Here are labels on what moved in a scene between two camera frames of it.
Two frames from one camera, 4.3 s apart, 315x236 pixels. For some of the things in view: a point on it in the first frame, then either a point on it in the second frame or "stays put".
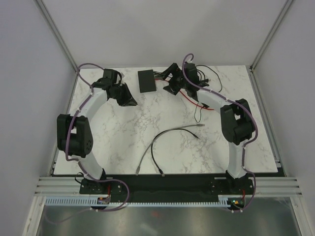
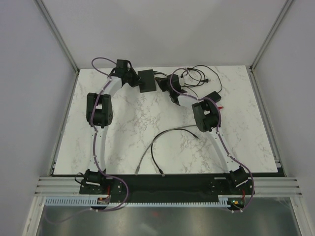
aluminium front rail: x=265 y=186 stays put
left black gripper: x=128 y=100 → x=136 y=81
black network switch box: x=146 y=81 stays put
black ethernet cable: x=161 y=172 stays put
